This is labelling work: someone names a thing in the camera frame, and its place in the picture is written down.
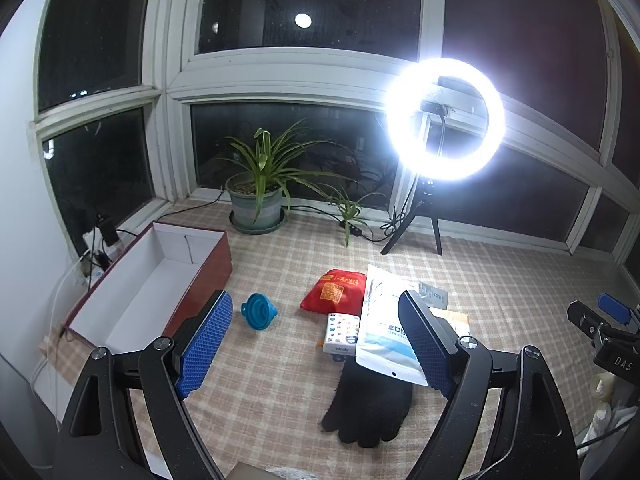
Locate black power cable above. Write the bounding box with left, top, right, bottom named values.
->
left=192, top=187, right=228, bottom=207

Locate grey foil sachet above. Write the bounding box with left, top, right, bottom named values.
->
left=417, top=282, right=448, bottom=309

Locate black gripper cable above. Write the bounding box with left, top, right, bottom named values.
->
left=575, top=427, right=640, bottom=453

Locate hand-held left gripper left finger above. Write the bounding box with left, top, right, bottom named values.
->
left=52, top=289, right=235, bottom=480

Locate red cloth bag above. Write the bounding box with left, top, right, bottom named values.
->
left=300, top=268, right=366, bottom=317

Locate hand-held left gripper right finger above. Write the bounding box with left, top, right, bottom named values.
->
left=397, top=289, right=583, bottom=480

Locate white power strip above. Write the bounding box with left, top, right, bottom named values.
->
left=82, top=230, right=126, bottom=281

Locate white window frame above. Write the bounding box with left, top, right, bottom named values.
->
left=30, top=0, right=640, bottom=266

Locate orange paper packet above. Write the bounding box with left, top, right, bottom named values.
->
left=430, top=307, right=471, bottom=338

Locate black knit glove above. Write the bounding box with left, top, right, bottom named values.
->
left=320, top=360, right=416, bottom=450

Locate ring light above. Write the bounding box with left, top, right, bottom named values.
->
left=385, top=57, right=506, bottom=183

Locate white face mask package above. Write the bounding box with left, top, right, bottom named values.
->
left=355, top=264, right=431, bottom=387

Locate white cable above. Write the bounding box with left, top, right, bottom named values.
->
left=30, top=255, right=88, bottom=396

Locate person's right forearm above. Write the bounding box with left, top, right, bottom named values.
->
left=580, top=400, right=640, bottom=461

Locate blue silicone funnel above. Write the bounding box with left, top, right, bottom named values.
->
left=241, top=292, right=282, bottom=332

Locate small green plant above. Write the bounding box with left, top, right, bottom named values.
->
left=320, top=187, right=386, bottom=248

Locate patterned tissue pack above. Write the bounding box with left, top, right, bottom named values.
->
left=320, top=311, right=362, bottom=361

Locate large potted plant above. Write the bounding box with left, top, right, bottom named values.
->
left=220, top=120, right=361, bottom=235

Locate black power adapter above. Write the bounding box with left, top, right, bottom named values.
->
left=95, top=215, right=121, bottom=247

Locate phone holder on gooseneck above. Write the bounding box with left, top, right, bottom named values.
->
left=420, top=77, right=453, bottom=161

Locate dark red cardboard box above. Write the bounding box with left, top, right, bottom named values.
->
left=62, top=220, right=234, bottom=361

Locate person's right hand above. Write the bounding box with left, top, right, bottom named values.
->
left=582, top=374, right=618, bottom=458

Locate checked beige mat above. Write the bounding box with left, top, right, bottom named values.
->
left=40, top=195, right=640, bottom=480

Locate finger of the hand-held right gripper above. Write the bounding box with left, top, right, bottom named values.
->
left=598, top=292, right=635, bottom=327
left=567, top=301, right=613, bottom=346

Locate black cable with inline switch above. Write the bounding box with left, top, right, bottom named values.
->
left=282, top=202, right=408, bottom=243

